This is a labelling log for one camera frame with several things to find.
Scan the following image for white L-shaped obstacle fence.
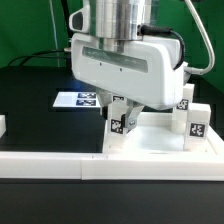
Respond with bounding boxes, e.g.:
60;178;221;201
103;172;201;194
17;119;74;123
0;152;224;181

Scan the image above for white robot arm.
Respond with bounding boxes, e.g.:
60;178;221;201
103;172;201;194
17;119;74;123
69;0;185;134

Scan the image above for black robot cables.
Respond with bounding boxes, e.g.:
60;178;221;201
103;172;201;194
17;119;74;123
7;0;74;68

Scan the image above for white square table top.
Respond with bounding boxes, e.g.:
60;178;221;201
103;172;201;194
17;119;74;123
103;112;224;156

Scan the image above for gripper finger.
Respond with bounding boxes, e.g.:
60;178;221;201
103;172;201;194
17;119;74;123
96;89;112;117
121;101;144;131

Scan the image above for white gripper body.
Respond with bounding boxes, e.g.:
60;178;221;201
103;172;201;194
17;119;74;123
71;33;184;110

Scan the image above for white sheet with tags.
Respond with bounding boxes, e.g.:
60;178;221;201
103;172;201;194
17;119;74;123
53;92;100;108

